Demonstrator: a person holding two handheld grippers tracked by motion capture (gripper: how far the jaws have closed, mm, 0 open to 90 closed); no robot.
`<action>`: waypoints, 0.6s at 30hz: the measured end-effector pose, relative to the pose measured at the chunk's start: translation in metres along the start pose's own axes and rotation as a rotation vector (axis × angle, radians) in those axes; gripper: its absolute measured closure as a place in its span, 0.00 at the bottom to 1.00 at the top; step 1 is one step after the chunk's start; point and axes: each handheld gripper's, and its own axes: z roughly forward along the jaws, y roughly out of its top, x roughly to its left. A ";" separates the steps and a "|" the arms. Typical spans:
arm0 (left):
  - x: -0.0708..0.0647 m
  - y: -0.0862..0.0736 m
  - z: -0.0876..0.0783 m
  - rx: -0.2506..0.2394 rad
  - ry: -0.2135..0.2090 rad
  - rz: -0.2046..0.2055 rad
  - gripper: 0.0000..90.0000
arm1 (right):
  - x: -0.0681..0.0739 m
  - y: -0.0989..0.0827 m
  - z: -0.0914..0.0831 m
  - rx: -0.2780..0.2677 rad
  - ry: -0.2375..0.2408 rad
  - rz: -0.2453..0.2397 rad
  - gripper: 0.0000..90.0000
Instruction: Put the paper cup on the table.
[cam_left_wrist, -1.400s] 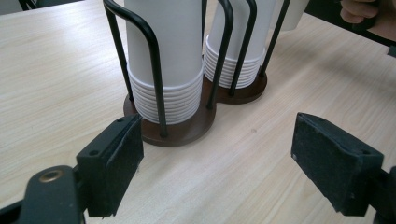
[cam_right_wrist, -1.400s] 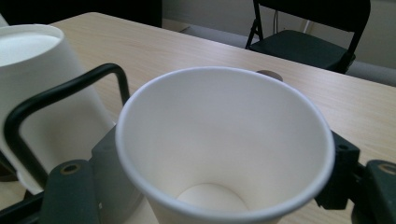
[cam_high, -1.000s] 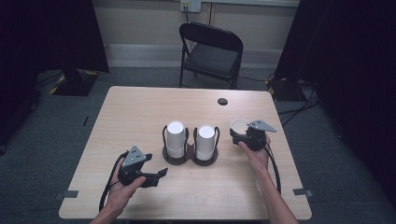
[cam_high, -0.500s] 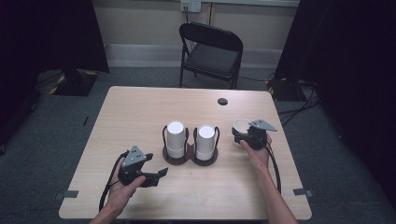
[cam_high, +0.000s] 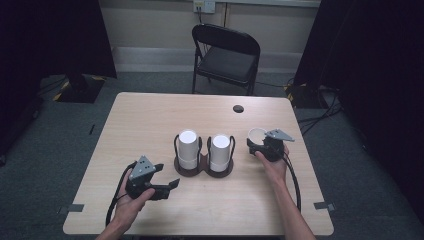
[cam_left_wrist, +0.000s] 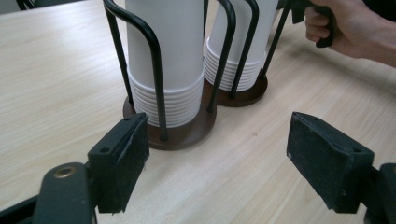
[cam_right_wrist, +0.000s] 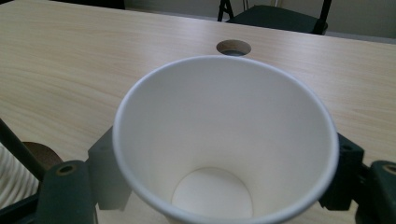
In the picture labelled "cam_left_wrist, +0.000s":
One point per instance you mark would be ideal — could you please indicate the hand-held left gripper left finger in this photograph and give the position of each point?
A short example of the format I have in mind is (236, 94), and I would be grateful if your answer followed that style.
(117, 165)

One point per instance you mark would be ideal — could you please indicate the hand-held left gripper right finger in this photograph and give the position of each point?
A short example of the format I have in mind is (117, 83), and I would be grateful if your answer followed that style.
(327, 165)

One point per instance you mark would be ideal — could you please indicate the stack of white paper cups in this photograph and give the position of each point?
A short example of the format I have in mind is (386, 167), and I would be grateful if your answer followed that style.
(241, 25)
(177, 46)

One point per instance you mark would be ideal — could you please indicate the dark chair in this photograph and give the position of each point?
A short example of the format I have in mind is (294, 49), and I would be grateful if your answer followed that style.
(49, 2)

